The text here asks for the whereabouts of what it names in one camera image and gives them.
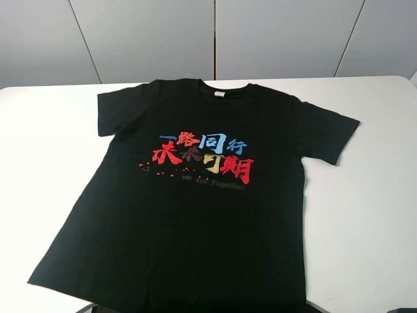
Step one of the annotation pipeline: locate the black robot base panel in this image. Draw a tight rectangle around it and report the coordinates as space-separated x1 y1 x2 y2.
84 304 115 313

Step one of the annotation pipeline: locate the black printed t-shirt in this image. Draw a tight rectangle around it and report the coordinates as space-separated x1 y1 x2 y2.
29 79 360 312

